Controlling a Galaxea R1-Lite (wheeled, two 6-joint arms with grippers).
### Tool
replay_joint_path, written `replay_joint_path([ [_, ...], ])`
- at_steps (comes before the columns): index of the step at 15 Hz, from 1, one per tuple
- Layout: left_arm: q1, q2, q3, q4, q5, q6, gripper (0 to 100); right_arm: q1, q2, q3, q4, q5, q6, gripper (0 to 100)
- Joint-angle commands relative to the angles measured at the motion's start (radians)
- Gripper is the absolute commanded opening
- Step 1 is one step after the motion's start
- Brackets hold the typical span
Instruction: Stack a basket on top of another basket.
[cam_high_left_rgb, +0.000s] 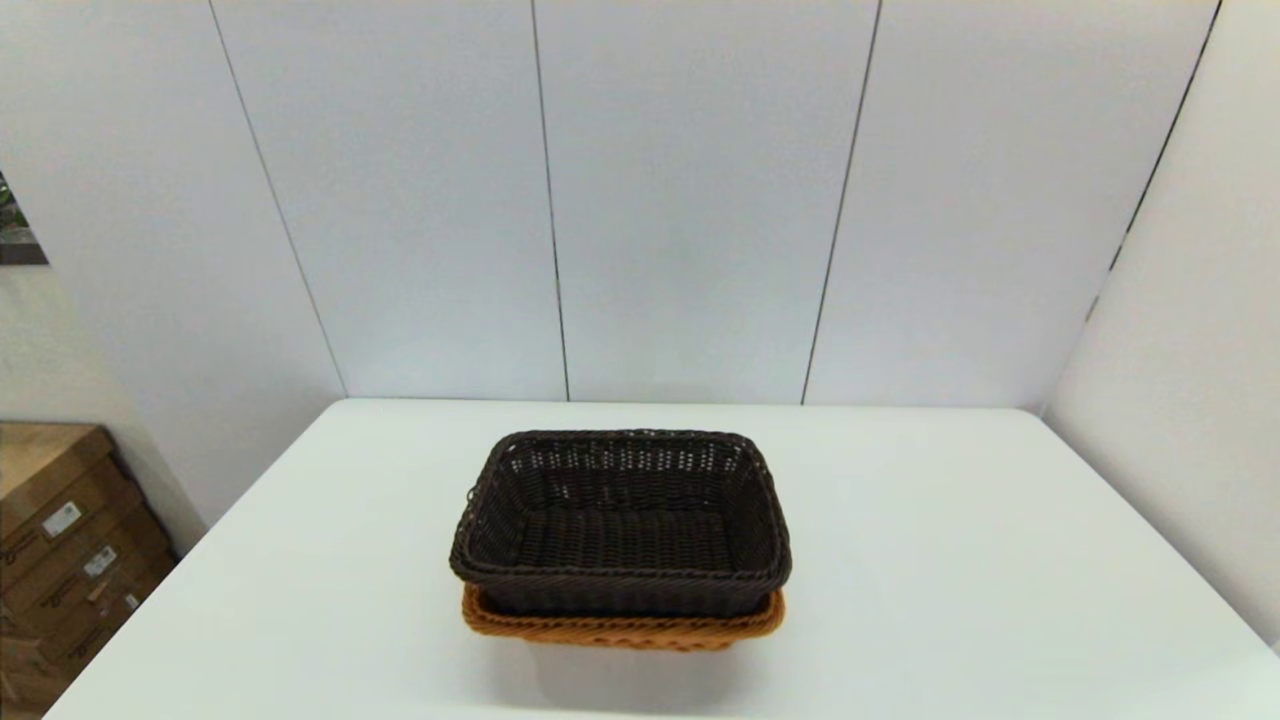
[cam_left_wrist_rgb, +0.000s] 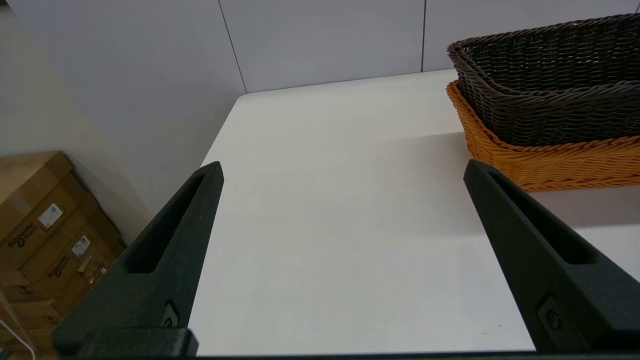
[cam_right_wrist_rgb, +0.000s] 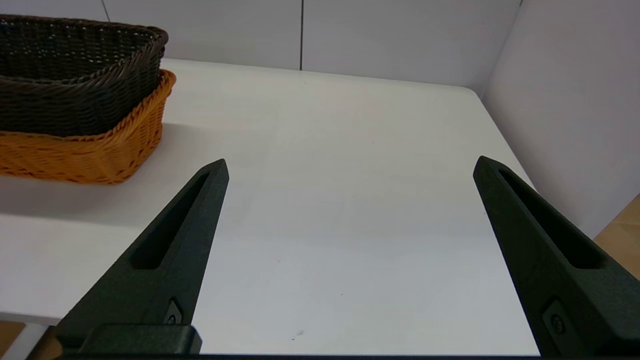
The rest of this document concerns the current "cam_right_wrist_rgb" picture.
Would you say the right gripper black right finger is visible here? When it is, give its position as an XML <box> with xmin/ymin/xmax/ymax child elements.
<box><xmin>473</xmin><ymin>156</ymin><xmax>640</xmax><ymax>357</ymax></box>

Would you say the dark brown wicker basket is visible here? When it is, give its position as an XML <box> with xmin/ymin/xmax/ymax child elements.
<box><xmin>0</xmin><ymin>14</ymin><xmax>169</xmax><ymax>138</ymax></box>

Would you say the orange wicker basket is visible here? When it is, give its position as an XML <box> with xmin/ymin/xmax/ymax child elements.
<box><xmin>0</xmin><ymin>69</ymin><xmax>177</xmax><ymax>185</ymax></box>

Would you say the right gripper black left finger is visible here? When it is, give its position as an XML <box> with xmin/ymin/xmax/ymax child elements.
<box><xmin>52</xmin><ymin>159</ymin><xmax>230</xmax><ymax>357</ymax></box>

